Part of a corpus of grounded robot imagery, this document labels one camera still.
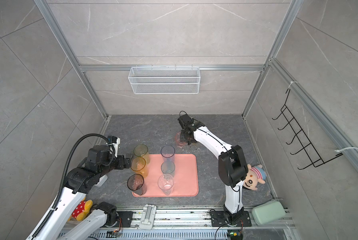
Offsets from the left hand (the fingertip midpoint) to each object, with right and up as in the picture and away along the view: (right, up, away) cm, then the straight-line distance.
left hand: (124, 151), depth 72 cm
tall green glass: (+5, -1, +12) cm, 13 cm away
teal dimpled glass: (+21, -12, +14) cm, 27 cm away
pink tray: (+31, -18, +16) cm, 39 cm away
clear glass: (+20, -17, +6) cm, 27 cm away
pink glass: (+27, +3, +9) cm, 29 cm away
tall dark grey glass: (+4, -18, +5) cm, 19 cm away
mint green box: (+73, -32, +3) cm, 80 cm away
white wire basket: (+16, +44, +28) cm, 55 cm away
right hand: (+31, +6, +20) cm, 37 cm away
